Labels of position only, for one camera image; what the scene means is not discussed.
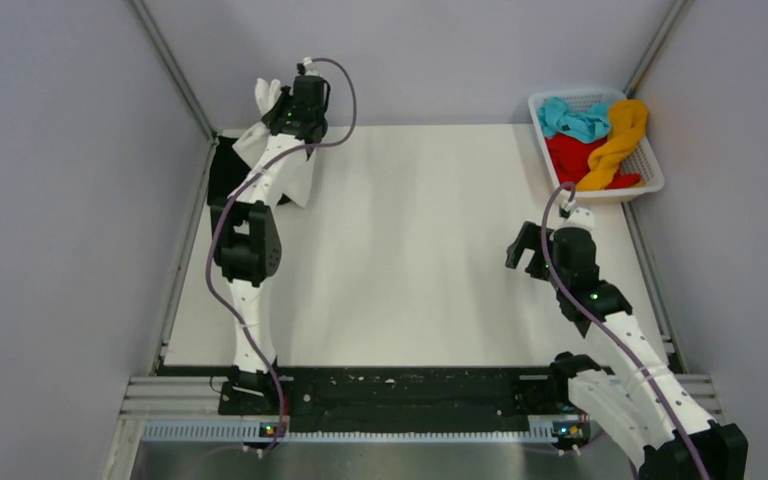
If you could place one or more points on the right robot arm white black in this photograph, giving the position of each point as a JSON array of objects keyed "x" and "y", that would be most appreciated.
[{"x": 628, "y": 389}]

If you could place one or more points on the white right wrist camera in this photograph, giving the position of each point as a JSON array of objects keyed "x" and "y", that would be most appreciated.
[{"x": 577, "y": 217}]

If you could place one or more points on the left aluminium corner post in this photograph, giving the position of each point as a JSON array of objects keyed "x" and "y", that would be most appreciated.
[{"x": 168, "y": 60}]

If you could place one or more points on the folded black t shirt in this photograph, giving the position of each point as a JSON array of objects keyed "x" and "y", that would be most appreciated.
[{"x": 227, "y": 172}]

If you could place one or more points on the aluminium corner post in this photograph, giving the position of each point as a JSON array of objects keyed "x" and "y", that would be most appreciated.
[
  {"x": 168, "y": 60},
  {"x": 666, "y": 27}
]

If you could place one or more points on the aluminium front rail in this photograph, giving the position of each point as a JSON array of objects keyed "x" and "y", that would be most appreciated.
[{"x": 186, "y": 408}]

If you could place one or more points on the cyan t shirt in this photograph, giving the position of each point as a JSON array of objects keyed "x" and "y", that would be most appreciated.
[{"x": 556, "y": 117}]

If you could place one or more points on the right aluminium corner post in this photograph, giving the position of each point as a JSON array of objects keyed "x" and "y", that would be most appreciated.
[{"x": 666, "y": 27}]

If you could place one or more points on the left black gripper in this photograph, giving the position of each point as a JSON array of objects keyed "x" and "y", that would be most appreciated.
[{"x": 275, "y": 114}]

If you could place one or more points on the white t shirt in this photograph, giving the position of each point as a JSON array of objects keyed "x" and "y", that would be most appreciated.
[{"x": 253, "y": 147}]

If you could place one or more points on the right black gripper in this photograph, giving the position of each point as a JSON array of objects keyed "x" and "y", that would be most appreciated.
[{"x": 530, "y": 237}]

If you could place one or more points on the red t shirt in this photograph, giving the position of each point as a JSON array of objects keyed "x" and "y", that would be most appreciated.
[{"x": 570, "y": 156}]

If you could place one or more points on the yellow t shirt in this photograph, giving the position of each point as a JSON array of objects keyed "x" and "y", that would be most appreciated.
[{"x": 628, "y": 119}]

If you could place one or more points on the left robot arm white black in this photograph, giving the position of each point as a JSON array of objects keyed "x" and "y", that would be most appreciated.
[{"x": 269, "y": 164}]

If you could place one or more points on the white plastic basket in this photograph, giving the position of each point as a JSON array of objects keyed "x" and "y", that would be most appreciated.
[{"x": 641, "y": 161}]

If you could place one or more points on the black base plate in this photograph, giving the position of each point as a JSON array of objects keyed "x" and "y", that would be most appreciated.
[{"x": 410, "y": 400}]

